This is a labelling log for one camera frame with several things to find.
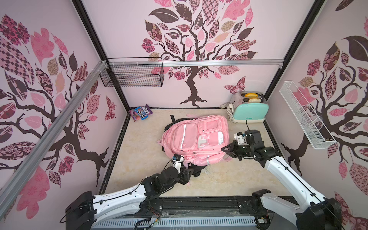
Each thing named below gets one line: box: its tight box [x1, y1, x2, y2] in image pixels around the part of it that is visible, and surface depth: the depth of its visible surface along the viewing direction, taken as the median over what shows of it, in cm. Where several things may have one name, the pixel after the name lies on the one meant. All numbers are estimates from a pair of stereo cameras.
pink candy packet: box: [128, 109, 141, 122], surface depth 116 cm
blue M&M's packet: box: [133, 106, 150, 121], surface depth 116 cm
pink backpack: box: [157, 114, 232, 166], surface depth 87 cm
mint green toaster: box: [230, 90, 270, 123], surface depth 106 cm
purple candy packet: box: [141, 103, 154, 115], surface depth 120 cm
